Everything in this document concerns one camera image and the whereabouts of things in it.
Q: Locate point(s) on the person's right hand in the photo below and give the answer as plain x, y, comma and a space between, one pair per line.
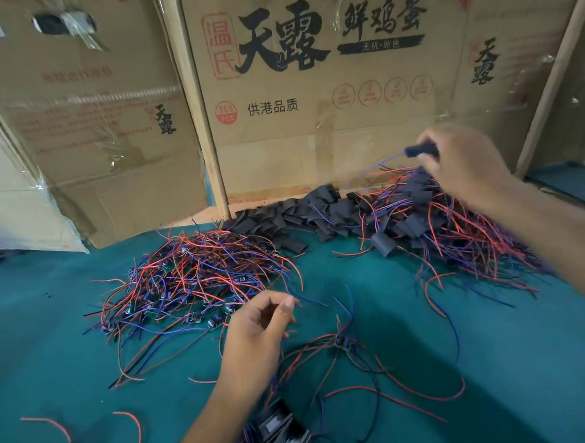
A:
467, 166

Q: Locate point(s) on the person's left hand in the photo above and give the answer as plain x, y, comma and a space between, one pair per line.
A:
248, 352

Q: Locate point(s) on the person's right fingers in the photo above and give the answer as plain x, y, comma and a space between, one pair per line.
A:
430, 168

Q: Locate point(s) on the person's left thumb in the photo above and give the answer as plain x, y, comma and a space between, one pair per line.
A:
281, 321

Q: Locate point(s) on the person's left forearm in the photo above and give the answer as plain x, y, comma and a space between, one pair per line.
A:
214, 431

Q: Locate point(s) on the person's right forearm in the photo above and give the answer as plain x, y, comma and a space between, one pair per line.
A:
561, 242

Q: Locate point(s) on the pile of black heat-shrink sleeves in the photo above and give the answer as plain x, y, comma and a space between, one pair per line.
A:
302, 213

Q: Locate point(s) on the large cardboard box black print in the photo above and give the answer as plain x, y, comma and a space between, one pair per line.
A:
323, 78

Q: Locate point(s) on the slanted wooden batten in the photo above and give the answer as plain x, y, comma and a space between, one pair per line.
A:
555, 69

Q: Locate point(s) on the green felt table cover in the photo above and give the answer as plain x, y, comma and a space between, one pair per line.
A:
480, 375

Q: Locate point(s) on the taped brown cardboard box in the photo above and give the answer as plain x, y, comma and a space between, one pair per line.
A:
98, 122

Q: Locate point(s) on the plastic-wrapped pale cardboard box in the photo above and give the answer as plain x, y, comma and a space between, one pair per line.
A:
9, 196

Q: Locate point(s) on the wooden post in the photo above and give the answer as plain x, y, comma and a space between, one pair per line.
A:
193, 101

